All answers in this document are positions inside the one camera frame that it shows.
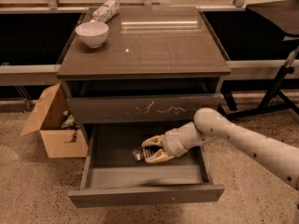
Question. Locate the metal window railing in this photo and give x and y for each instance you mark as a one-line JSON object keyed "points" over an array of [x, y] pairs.
{"points": [[45, 74]]}

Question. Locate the open cardboard box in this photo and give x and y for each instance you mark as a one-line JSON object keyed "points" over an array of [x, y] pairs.
{"points": [[47, 118]]}

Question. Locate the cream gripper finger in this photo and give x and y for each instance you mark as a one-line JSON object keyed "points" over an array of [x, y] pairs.
{"points": [[154, 141], [159, 156]]}

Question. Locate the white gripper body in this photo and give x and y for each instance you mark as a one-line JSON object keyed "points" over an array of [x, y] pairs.
{"points": [[171, 143]]}

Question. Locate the closed scratched top drawer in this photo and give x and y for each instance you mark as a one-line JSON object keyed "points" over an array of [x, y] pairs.
{"points": [[118, 109]]}

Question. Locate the items inside cardboard box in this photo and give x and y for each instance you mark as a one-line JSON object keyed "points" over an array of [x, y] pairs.
{"points": [[70, 124]]}

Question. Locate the white blue snack bag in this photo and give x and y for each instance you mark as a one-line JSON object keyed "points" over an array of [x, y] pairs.
{"points": [[107, 11]]}

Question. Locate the open grey middle drawer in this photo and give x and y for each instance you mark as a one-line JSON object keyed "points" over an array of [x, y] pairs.
{"points": [[112, 177]]}

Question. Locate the grey drawer cabinet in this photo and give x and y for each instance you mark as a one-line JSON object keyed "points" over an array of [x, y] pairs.
{"points": [[148, 37]]}

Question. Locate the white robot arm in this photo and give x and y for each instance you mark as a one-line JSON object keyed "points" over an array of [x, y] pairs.
{"points": [[208, 125]]}

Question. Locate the black rxbar chocolate wrapper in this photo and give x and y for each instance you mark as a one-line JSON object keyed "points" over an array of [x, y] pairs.
{"points": [[141, 153]]}

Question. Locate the white ceramic bowl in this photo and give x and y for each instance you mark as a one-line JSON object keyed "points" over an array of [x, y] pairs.
{"points": [[92, 34]]}

